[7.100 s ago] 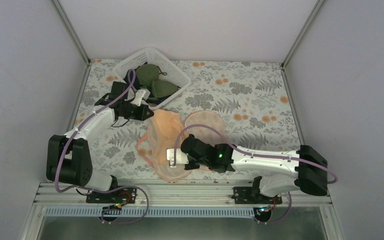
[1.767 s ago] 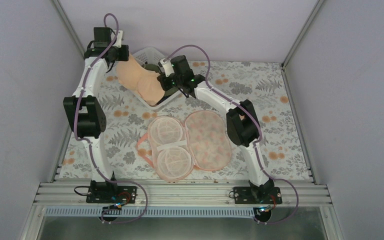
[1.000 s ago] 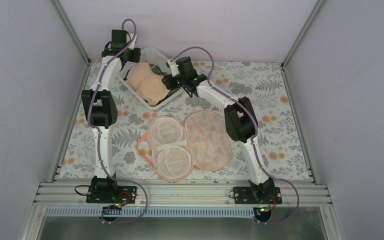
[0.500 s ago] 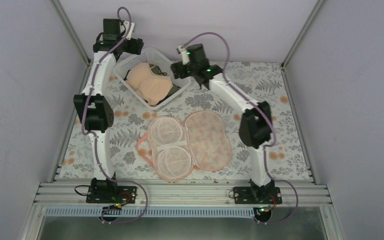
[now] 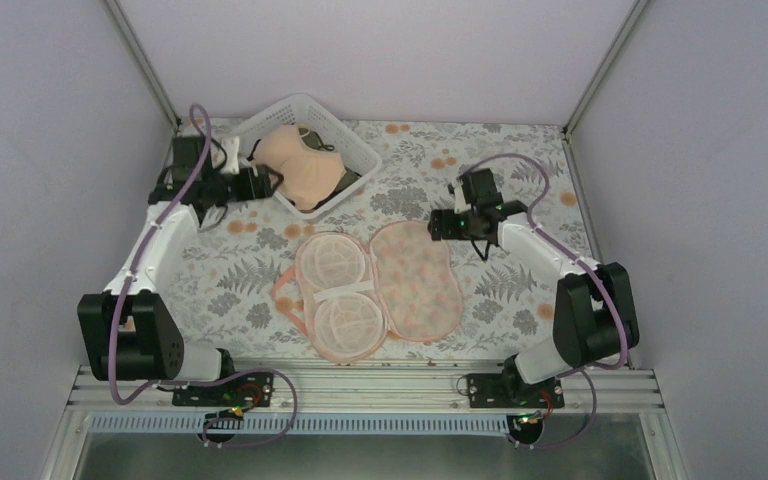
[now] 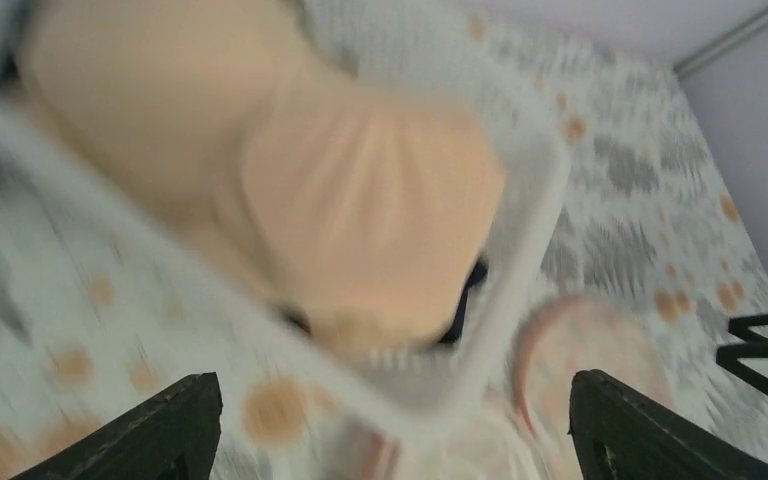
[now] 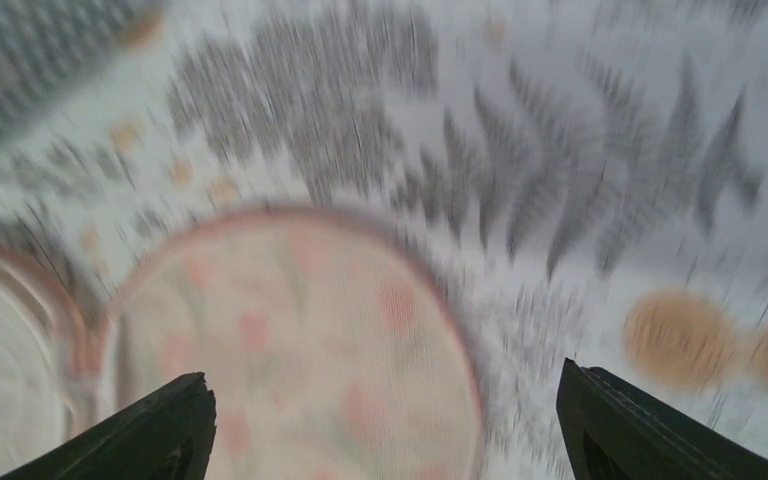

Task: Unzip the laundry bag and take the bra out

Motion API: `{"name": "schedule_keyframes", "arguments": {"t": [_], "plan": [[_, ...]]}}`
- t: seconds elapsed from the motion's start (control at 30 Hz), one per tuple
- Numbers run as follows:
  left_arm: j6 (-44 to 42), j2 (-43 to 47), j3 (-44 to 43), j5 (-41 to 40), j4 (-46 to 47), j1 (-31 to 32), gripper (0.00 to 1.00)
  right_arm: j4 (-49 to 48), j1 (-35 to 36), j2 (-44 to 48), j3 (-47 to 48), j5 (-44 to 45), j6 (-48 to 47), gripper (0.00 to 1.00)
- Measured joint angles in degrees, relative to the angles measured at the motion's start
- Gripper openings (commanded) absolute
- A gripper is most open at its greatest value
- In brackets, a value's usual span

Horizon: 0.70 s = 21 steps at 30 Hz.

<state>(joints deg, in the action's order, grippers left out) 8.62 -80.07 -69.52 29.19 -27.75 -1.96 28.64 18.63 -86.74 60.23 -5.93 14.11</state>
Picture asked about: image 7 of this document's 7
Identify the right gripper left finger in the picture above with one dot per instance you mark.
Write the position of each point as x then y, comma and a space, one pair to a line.
168, 434

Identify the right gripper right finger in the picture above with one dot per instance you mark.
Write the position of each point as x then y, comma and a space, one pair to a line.
613, 430

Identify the peach floral mesh laundry bag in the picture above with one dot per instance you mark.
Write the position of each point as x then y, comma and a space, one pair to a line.
331, 353

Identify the floral patterned table mat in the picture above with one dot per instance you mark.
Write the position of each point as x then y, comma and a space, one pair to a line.
581, 179

